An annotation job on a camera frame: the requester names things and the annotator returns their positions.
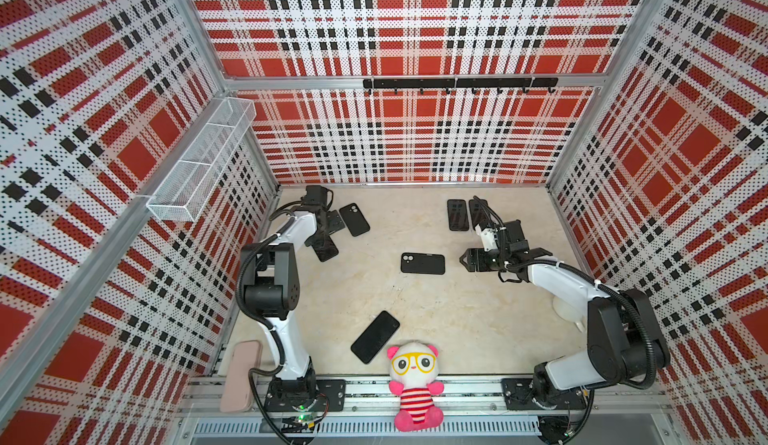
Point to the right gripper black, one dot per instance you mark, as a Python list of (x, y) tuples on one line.
[(475, 255)]

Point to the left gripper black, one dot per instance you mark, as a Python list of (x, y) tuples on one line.
[(315, 236)]

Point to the blue phone black screen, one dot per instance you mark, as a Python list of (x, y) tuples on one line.
[(375, 336)]

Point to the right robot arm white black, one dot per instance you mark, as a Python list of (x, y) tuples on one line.
[(624, 343)]

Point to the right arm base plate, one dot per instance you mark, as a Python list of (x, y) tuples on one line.
[(529, 393)]

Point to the pink panda plush toy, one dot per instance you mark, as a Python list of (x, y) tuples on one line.
[(414, 380)]

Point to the aluminium front rail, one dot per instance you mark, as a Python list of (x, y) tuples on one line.
[(455, 395)]

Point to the white-edged phone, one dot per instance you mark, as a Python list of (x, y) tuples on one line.
[(478, 215)]

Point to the white wire mesh basket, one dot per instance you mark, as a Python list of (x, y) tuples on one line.
[(186, 189)]

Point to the pink phone case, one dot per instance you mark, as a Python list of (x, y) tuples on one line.
[(237, 395)]

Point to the phone with plaid reflection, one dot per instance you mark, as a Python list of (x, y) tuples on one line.
[(325, 249)]

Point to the black phone case top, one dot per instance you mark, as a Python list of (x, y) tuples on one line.
[(354, 219)]

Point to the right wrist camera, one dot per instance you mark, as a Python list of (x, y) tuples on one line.
[(509, 237)]

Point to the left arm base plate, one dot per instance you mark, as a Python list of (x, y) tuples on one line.
[(316, 395)]

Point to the black hook rail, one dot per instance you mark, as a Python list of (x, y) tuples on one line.
[(523, 83)]

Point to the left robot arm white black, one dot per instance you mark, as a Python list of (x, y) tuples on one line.
[(268, 291)]

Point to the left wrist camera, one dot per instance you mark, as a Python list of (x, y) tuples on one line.
[(317, 196)]

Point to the black phone case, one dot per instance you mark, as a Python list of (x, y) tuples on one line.
[(457, 213), (422, 263), (354, 219)]

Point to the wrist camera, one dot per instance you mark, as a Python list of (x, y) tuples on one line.
[(317, 196), (509, 237)]

